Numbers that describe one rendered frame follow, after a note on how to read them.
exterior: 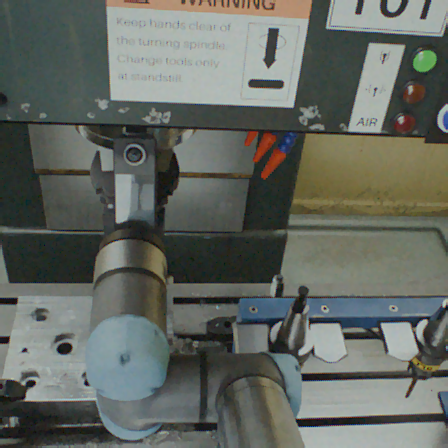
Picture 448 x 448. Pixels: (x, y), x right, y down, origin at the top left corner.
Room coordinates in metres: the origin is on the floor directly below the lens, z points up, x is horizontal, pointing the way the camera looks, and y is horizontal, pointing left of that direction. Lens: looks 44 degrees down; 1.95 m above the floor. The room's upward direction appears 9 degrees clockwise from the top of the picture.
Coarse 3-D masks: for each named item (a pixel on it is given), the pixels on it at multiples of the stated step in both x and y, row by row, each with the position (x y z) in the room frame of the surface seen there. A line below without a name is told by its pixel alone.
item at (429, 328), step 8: (440, 312) 0.62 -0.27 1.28; (432, 320) 0.63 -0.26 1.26; (440, 320) 0.62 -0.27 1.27; (424, 328) 0.63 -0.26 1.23; (432, 328) 0.62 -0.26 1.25; (440, 328) 0.61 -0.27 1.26; (424, 336) 0.62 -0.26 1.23; (432, 336) 0.61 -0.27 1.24; (440, 336) 0.61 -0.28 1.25; (432, 344) 0.61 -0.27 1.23; (440, 344) 0.61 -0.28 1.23
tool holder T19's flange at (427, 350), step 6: (420, 324) 0.65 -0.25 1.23; (420, 330) 0.63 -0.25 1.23; (414, 336) 0.63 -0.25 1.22; (420, 336) 0.62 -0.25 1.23; (420, 342) 0.61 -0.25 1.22; (426, 342) 0.61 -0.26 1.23; (420, 348) 0.61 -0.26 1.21; (426, 348) 0.60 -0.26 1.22; (432, 348) 0.60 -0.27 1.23; (438, 348) 0.61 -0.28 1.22; (444, 348) 0.61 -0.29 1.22; (420, 354) 0.61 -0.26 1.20; (426, 354) 0.61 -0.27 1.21; (432, 354) 0.60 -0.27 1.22; (438, 354) 0.61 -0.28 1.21; (444, 354) 0.61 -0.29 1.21; (432, 360) 0.60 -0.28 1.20; (444, 360) 0.60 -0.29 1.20
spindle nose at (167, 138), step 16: (80, 128) 0.60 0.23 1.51; (96, 128) 0.59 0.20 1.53; (112, 128) 0.58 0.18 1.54; (128, 128) 0.58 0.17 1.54; (144, 128) 0.59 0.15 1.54; (176, 128) 0.61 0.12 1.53; (96, 144) 0.59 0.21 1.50; (112, 144) 0.58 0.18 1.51; (160, 144) 0.60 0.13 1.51; (176, 144) 0.61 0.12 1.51
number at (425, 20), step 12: (384, 0) 0.50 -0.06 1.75; (396, 0) 0.51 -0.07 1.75; (408, 0) 0.51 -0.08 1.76; (420, 0) 0.51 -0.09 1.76; (432, 0) 0.51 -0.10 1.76; (444, 0) 0.51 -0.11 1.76; (384, 12) 0.50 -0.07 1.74; (396, 12) 0.51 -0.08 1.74; (408, 12) 0.51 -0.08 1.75; (420, 12) 0.51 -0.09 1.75; (432, 12) 0.51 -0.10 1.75; (396, 24) 0.51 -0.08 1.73; (408, 24) 0.51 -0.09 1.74; (420, 24) 0.51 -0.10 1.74; (432, 24) 0.51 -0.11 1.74
